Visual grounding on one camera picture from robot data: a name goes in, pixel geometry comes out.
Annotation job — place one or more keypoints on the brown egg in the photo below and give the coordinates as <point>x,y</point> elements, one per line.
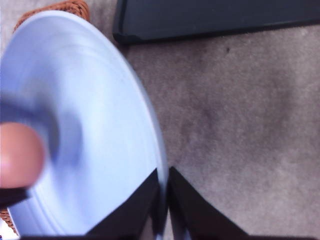
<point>22,155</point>

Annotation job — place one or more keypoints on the dark green tray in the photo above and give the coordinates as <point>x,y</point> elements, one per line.
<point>148,20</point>

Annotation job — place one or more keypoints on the blue plastic plate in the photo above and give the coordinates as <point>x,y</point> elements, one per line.
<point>62,74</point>

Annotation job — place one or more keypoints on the brown wicker basket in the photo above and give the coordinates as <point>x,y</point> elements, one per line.
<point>71,6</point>

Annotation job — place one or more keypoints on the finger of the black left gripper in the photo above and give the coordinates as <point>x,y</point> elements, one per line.
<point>11,195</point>

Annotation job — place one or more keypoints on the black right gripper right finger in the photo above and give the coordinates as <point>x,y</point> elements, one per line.
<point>199,219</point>

